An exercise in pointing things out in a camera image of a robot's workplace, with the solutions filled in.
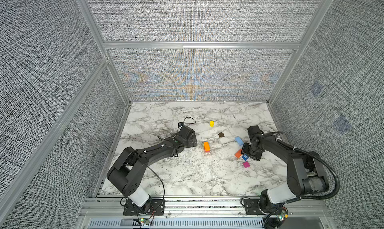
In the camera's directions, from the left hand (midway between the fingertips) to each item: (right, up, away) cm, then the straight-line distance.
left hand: (189, 140), depth 91 cm
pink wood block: (+11, -7, +1) cm, 13 cm away
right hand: (+35, -8, 0) cm, 36 cm away
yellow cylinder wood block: (+15, +10, +14) cm, 23 cm away
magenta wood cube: (+33, -13, -4) cm, 36 cm away
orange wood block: (+11, -3, +2) cm, 11 cm away
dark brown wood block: (+21, +2, +9) cm, 23 cm away
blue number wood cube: (+33, -9, -3) cm, 35 cm away
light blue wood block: (+32, -1, +6) cm, 33 cm away
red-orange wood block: (+30, -8, 0) cm, 31 cm away
